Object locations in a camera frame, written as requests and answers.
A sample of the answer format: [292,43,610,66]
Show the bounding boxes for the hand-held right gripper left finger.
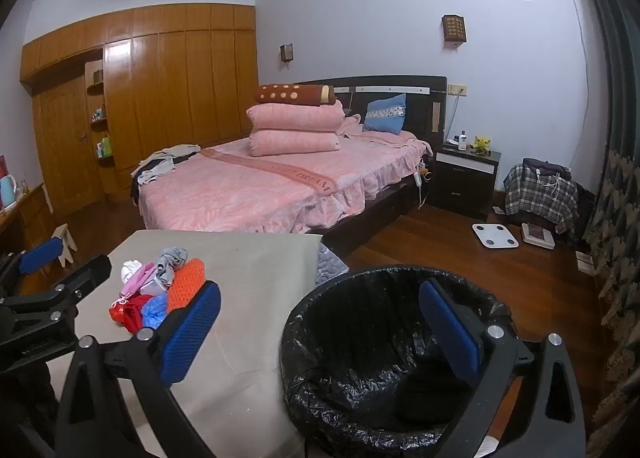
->
[54,280,222,458]

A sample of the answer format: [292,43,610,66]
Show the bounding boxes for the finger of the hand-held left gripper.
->
[0,237,63,296]
[0,254,112,323]

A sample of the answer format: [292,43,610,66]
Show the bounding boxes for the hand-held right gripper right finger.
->
[417,278,586,458]

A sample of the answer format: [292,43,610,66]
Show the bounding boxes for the orange foam net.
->
[166,258,207,314]

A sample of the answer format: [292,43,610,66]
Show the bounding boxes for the red cloth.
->
[122,294,153,334]

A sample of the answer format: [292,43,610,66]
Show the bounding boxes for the trash bin with black bag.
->
[280,264,523,456]

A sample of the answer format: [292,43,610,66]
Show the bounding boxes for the small white stool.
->
[50,224,78,268]

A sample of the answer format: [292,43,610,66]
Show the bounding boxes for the low wooden cabinet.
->
[0,183,56,259]

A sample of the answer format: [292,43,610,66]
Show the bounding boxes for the blue crumpled plastic glove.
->
[141,293,171,330]

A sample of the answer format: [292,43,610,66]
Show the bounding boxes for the grey crumpled cloth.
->
[152,246,188,289]

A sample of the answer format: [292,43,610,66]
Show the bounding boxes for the white bathroom scale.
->
[472,223,516,249]

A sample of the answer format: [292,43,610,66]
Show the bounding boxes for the grey bathroom scale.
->
[521,223,556,250]

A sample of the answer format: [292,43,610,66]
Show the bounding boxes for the grey quilted mat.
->
[315,243,351,289]

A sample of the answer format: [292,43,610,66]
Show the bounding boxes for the pile of clothes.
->
[131,144,202,186]

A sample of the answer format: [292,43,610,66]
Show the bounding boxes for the dark nightstand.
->
[427,143,502,221]

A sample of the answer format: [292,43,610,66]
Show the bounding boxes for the bed with pink bedspread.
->
[131,75,448,249]

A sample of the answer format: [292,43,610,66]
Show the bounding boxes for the plaid cloth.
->
[502,163,580,236]

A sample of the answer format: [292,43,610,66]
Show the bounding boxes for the dark folded clothes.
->
[522,157,572,179]

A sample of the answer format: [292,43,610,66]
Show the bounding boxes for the folded pink quilt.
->
[248,129,341,158]

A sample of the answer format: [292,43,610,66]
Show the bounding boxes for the wooden wardrobe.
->
[20,3,259,219]

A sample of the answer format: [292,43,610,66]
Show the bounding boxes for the pink pillow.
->
[340,114,418,145]

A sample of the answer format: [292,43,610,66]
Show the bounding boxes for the blue pillow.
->
[362,93,407,135]

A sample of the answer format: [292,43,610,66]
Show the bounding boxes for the dark bed headboard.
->
[295,75,448,146]

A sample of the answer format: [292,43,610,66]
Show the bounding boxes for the stacked pink pillows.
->
[246,99,346,134]

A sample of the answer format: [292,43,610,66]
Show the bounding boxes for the dark patterned curtain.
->
[567,0,640,458]

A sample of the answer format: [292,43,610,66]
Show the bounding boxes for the brown polka dot pillow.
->
[254,83,337,106]

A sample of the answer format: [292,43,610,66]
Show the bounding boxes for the large wooden wall lamp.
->
[441,14,467,46]

